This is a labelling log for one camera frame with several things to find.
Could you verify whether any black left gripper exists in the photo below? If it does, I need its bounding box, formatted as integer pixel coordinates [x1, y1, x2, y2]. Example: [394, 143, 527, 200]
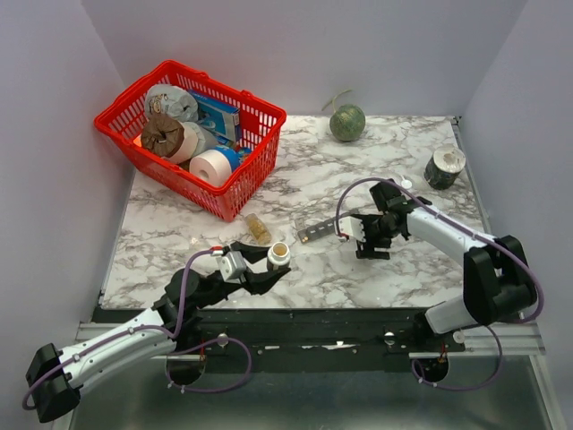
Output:
[196, 242, 291, 310]

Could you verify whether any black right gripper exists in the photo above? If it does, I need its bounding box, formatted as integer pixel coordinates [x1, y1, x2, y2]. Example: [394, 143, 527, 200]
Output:
[355, 212, 400, 261]

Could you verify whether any grey bottle white cap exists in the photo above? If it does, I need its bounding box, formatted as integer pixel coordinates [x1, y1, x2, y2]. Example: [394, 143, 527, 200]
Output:
[267, 242, 291, 271]

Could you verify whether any clear bottle of yellow pills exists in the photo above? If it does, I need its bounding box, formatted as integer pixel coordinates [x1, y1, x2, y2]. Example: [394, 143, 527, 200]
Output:
[244, 213, 272, 245]

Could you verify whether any grey weekly pill organizer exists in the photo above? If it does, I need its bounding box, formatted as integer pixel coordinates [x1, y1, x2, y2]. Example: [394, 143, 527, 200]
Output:
[295, 217, 336, 244]

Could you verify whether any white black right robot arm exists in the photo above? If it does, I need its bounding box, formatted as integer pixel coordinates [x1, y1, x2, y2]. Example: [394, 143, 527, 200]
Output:
[333, 177, 544, 351]

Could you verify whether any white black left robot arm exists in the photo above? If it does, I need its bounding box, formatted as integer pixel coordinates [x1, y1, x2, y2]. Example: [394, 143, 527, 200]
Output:
[21, 267, 289, 423]

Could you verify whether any cream lotion pump bottle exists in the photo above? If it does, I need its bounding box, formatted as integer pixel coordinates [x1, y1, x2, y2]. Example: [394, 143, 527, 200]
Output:
[391, 175, 413, 190]

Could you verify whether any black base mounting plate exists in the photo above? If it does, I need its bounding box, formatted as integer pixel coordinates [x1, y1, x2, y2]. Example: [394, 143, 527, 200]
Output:
[176, 307, 465, 374]

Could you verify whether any white toilet roll blue wrap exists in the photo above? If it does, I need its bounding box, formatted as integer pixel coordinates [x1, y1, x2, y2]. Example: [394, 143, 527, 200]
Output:
[189, 145, 241, 187]

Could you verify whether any green netted melon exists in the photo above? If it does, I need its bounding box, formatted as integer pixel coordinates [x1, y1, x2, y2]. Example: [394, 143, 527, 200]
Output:
[321, 89, 366, 142]

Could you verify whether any red plastic shopping basket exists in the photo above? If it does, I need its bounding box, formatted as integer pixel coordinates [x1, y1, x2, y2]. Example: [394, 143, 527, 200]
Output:
[93, 59, 287, 221]

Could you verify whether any brown wrapped toilet roll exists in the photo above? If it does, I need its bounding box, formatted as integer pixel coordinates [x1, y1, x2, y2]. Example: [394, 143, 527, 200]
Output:
[140, 114, 199, 164]

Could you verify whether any blue white cardboard box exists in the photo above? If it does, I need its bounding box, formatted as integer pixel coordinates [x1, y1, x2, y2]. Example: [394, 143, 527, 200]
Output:
[189, 90, 242, 142]

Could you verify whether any grey wrapped toilet roll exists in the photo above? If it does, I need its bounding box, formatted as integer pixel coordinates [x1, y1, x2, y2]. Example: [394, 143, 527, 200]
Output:
[144, 84, 199, 123]

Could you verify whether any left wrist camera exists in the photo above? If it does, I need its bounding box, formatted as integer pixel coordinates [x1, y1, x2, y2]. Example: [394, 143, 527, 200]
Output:
[216, 251, 247, 283]

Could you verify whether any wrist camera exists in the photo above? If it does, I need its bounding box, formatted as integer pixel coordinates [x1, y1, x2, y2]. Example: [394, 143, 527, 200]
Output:
[337, 215, 365, 243]
[216, 251, 247, 283]

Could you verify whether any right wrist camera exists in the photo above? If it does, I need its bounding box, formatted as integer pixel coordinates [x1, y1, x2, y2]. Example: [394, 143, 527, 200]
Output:
[337, 215, 365, 243]

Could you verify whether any aluminium rail frame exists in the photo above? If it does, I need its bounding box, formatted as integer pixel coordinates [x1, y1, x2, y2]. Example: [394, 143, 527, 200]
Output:
[54, 323, 551, 429]

